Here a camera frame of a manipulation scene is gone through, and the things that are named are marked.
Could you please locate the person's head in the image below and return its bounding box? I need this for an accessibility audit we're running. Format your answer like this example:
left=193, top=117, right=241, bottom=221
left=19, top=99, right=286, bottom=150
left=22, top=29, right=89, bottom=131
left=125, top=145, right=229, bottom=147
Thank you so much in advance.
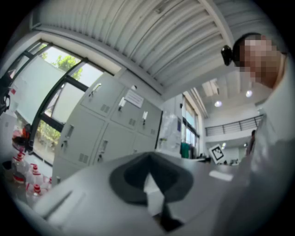
left=232, top=33, right=289, bottom=89

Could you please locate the tall white plastic-wrapped appliance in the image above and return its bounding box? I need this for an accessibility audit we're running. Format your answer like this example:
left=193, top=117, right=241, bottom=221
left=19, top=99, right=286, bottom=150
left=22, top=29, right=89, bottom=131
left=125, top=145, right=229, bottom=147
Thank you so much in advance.
left=159, top=96, right=184, bottom=155

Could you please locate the green hanging garment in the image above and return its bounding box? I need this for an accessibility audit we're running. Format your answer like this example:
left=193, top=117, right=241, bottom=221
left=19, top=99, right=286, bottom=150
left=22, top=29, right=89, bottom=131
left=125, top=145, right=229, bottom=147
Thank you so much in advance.
left=180, top=142, right=191, bottom=159

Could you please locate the black-framed window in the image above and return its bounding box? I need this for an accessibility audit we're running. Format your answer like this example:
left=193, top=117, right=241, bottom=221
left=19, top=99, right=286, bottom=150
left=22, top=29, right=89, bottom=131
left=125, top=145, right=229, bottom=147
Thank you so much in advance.
left=0, top=39, right=116, bottom=166

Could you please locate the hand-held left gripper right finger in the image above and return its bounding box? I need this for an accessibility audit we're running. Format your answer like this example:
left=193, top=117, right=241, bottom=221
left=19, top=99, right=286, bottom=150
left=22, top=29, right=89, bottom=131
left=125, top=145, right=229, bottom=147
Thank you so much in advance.
left=149, top=152, right=194, bottom=232

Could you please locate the person's grey shirt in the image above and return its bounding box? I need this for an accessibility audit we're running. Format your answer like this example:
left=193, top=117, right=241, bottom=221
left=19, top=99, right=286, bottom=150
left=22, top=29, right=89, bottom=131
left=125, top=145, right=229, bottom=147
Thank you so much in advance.
left=230, top=55, right=295, bottom=236

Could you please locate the red bucket of tools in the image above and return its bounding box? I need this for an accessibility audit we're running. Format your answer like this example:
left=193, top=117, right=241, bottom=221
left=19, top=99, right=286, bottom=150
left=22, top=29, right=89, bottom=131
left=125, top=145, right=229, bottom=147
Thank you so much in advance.
left=12, top=124, right=32, bottom=150

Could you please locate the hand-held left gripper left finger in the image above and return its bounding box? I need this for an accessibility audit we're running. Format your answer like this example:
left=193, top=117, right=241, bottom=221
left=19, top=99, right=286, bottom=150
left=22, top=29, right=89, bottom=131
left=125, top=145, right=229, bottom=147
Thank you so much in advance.
left=110, top=152, right=151, bottom=206

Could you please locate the ceiling air vent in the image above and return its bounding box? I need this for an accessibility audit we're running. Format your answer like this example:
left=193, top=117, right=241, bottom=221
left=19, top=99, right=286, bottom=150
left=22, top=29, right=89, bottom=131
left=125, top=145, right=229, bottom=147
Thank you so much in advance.
left=202, top=78, right=220, bottom=97

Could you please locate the black balcony railing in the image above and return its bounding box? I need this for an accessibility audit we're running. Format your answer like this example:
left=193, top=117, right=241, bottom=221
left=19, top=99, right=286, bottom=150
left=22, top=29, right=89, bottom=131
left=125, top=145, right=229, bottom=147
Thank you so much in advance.
left=204, top=114, right=265, bottom=137

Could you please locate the black head-worn camera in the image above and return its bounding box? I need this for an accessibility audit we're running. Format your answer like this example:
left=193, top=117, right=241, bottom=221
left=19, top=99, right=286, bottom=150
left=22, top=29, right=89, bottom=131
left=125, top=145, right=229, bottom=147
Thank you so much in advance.
left=220, top=45, right=233, bottom=66

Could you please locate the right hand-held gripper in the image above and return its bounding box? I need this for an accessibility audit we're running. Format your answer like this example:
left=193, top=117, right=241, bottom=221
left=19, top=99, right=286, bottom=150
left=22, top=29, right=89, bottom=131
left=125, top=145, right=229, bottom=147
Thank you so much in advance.
left=208, top=143, right=225, bottom=165

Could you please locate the clear jug with red label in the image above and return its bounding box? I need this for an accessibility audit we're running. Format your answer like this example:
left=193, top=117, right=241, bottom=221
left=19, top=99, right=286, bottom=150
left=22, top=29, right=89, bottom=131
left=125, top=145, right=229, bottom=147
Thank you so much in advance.
left=11, top=152, right=30, bottom=185

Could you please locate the white paper notice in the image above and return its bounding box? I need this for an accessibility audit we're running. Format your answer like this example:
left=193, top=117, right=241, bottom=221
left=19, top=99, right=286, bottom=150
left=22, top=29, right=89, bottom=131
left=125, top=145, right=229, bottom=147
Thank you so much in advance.
left=124, top=89, right=145, bottom=108

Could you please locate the grey metal locker cabinet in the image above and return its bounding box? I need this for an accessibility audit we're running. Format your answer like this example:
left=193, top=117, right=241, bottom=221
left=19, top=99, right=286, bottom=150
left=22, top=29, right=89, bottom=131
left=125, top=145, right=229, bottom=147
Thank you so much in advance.
left=52, top=71, right=164, bottom=185

